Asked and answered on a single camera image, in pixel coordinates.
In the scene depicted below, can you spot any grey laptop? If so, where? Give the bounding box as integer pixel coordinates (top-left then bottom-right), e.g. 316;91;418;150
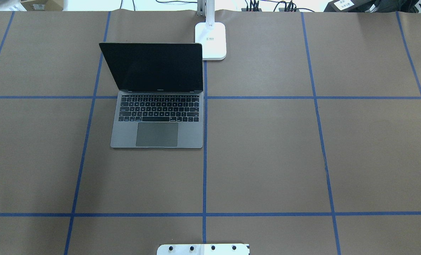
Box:
99;42;204;148

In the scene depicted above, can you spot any white desk lamp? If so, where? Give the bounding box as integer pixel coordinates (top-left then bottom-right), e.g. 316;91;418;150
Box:
194;0;227;60

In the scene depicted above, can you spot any dark box with white label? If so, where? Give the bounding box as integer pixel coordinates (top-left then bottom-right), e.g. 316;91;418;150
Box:
324;0;379;12

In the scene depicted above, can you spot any brown cardboard box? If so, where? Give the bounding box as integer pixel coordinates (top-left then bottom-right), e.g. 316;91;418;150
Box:
20;0;64;11

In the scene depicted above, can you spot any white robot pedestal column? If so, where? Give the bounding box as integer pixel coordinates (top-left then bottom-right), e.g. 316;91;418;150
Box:
157;243;250;255

